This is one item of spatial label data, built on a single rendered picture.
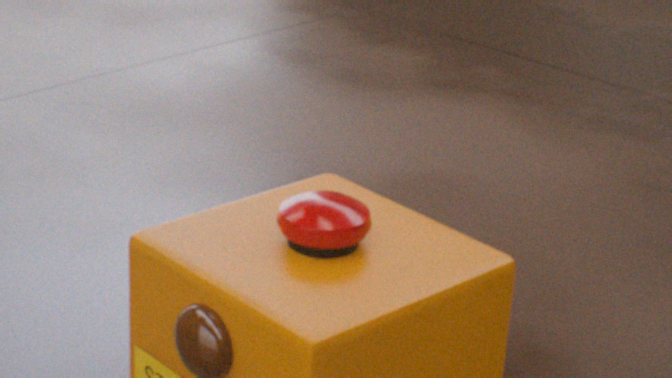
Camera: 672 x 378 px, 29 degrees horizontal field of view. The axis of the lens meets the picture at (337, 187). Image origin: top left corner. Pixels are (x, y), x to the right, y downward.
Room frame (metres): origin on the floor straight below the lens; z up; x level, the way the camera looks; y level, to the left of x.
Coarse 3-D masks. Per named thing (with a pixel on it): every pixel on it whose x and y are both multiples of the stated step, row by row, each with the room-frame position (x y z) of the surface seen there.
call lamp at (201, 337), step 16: (192, 304) 0.46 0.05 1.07; (176, 320) 0.46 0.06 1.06; (192, 320) 0.45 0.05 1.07; (208, 320) 0.45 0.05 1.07; (176, 336) 0.46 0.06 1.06; (192, 336) 0.45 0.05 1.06; (208, 336) 0.45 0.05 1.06; (224, 336) 0.45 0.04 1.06; (192, 352) 0.45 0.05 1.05; (208, 352) 0.45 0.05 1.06; (224, 352) 0.45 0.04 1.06; (192, 368) 0.45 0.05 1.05; (208, 368) 0.45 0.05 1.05; (224, 368) 0.45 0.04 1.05
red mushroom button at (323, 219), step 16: (320, 192) 0.51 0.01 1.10; (336, 192) 0.51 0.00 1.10; (288, 208) 0.50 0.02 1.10; (304, 208) 0.49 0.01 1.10; (320, 208) 0.49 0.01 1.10; (336, 208) 0.50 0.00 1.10; (352, 208) 0.50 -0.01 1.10; (368, 208) 0.51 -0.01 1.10; (288, 224) 0.49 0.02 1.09; (304, 224) 0.49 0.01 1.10; (320, 224) 0.49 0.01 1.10; (336, 224) 0.49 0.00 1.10; (352, 224) 0.49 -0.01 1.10; (368, 224) 0.50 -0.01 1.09; (304, 240) 0.48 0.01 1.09; (320, 240) 0.48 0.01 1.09; (336, 240) 0.48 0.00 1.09; (352, 240) 0.49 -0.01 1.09
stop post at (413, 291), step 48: (288, 192) 0.55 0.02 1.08; (144, 240) 0.50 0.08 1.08; (192, 240) 0.50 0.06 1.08; (240, 240) 0.50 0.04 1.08; (288, 240) 0.50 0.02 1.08; (384, 240) 0.51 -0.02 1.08; (432, 240) 0.51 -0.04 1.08; (144, 288) 0.49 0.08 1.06; (192, 288) 0.47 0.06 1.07; (240, 288) 0.46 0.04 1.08; (288, 288) 0.46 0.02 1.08; (336, 288) 0.46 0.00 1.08; (384, 288) 0.46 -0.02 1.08; (432, 288) 0.47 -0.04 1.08; (480, 288) 0.48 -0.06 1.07; (144, 336) 0.49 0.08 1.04; (240, 336) 0.45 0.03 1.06; (288, 336) 0.43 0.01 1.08; (336, 336) 0.43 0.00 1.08; (384, 336) 0.44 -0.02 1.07; (432, 336) 0.46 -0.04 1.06; (480, 336) 0.49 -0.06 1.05
